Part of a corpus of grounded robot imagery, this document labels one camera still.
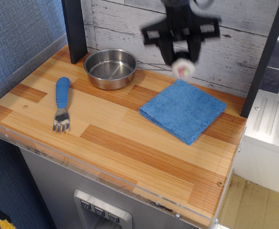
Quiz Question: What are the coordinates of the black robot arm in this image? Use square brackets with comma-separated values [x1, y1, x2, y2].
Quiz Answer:
[141, 0, 220, 66]

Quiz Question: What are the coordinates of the dark right upright post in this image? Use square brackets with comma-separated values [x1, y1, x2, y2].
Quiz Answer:
[240, 6, 279, 118]

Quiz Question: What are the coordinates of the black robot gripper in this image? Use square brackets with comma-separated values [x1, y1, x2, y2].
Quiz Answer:
[141, 5, 220, 66]

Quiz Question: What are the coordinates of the blue handled metal fork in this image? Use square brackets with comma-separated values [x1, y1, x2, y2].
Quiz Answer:
[53, 77, 70, 133]

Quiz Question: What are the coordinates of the dark left upright post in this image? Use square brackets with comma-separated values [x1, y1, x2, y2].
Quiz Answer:
[61, 0, 87, 64]

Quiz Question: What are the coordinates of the white ribbed cabinet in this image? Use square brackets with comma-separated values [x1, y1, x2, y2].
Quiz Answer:
[233, 90, 279, 192]

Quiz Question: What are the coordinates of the dark upright post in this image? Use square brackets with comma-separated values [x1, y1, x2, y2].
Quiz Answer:
[61, 0, 87, 64]
[240, 6, 279, 118]

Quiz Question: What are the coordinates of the yellow object at corner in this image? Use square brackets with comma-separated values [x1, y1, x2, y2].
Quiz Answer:
[0, 220, 16, 229]

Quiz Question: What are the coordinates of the folded blue cloth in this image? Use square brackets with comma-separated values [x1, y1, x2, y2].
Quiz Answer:
[139, 79, 227, 145]

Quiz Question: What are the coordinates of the plush sushi roll toy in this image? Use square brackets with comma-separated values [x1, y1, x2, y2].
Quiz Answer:
[171, 52, 196, 81]

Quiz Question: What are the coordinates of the silver dispenser button panel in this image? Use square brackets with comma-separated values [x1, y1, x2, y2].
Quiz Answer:
[73, 189, 133, 229]

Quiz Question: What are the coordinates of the clear acrylic edge guard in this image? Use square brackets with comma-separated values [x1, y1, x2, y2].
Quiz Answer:
[0, 126, 219, 229]

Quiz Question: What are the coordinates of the stainless steel pan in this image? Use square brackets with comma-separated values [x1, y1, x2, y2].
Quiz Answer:
[83, 49, 170, 90]

